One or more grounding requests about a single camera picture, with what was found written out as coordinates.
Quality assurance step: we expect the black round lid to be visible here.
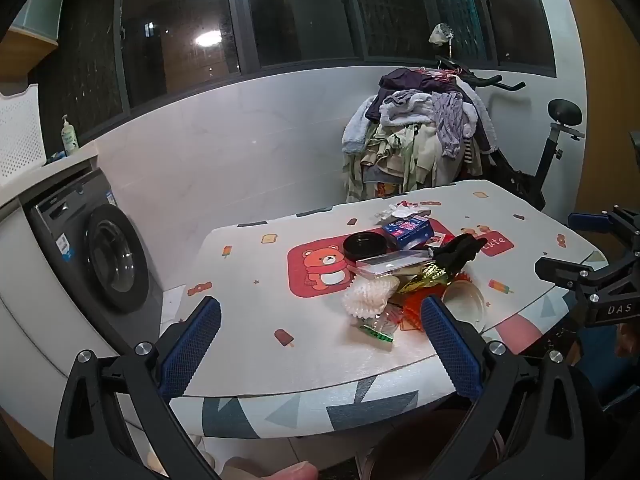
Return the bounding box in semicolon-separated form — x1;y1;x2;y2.
343;232;388;262

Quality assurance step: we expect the black bag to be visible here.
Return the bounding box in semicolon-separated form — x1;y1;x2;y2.
432;233;488;268

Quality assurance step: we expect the white paper wrapper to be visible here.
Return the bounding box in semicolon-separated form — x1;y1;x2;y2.
375;200;433;222

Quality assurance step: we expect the glossy plastic case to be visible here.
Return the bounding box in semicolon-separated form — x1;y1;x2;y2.
355;250;431;278

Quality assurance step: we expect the pile of clothes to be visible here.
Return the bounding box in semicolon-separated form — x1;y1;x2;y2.
342;67;501;203

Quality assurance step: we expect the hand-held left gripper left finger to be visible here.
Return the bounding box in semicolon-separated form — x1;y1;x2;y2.
52;296;223;480

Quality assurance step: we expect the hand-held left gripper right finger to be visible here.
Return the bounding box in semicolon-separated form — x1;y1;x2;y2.
420;295;601;480

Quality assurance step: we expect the white pump bottle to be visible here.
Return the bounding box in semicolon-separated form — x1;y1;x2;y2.
61;115;81;157

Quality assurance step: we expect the grey front-load washing machine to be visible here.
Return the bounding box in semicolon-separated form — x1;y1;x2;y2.
22;167;166;361

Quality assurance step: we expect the brown round waste bin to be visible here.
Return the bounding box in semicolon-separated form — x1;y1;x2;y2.
357;407;506;480

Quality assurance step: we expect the black exercise bike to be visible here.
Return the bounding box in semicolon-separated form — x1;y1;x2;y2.
432;55;586;213

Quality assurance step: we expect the clear bag with green candy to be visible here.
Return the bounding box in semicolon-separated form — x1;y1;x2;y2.
357;310;401;345

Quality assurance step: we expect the wooden wall cabinet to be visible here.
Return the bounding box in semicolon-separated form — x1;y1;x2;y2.
0;10;61;81

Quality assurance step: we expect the orange plastic piece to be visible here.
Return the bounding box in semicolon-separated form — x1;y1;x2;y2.
400;290;431;333

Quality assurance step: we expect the hanging crumpled cloth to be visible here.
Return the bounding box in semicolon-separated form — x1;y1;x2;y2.
429;22;453;58

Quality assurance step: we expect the bear printed table mat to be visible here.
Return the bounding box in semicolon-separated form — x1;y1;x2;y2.
167;179;608;401

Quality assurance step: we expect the blue printed carton box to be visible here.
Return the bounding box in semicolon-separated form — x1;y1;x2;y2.
382;214;435;251

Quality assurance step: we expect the gold foil wrapper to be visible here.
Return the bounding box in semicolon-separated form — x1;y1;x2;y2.
400;262;463;296

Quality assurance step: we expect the white perforated laundry basket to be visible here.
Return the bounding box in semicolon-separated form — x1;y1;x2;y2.
0;84;41;188

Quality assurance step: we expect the white paper bowl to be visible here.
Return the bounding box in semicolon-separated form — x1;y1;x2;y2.
442;280;488;333

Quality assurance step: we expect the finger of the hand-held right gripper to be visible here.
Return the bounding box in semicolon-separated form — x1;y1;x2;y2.
568;205;640;261
535;256;608;293

